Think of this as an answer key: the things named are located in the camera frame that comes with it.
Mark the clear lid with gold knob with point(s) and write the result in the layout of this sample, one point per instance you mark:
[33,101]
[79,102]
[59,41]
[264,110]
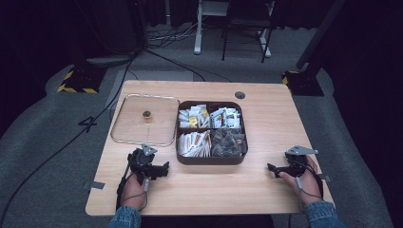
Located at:
[133,126]

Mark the black yellow striped stand base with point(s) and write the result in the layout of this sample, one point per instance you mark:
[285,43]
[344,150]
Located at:
[83,80]
[304,84]

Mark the pile of dark pyramid teabags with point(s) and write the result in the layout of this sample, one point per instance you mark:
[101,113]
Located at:
[227,143]

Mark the pile of white yellow packets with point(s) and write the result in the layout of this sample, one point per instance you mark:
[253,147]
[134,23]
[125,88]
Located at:
[194,117]

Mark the brown four-compartment box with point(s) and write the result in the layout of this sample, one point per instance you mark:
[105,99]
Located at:
[209,161]

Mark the person's left hand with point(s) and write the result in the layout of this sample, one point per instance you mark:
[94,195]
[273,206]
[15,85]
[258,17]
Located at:
[134,193]

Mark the person's right hand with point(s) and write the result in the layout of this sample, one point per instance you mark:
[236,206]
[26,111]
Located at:
[309,186]

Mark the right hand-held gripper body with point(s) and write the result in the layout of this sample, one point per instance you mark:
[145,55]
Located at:
[295,164]

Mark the grey tape piece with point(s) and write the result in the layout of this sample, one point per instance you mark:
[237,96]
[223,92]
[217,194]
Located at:
[324,178]
[97,185]

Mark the pile of white orange sachets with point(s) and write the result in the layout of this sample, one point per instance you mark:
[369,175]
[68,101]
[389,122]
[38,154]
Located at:
[194,144]

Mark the black metal chair frame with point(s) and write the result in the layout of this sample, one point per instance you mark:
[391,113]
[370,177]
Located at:
[247,23]

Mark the white desk leg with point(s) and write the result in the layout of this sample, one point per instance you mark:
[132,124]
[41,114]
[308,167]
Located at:
[198,34]

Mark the slanted dark metal pole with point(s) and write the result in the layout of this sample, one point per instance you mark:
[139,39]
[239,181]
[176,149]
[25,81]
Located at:
[320,31]

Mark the pile of white red packets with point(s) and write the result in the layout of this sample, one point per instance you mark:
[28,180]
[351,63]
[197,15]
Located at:
[225,117]

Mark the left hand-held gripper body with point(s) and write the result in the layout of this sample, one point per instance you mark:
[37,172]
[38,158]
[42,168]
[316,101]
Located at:
[141,163]

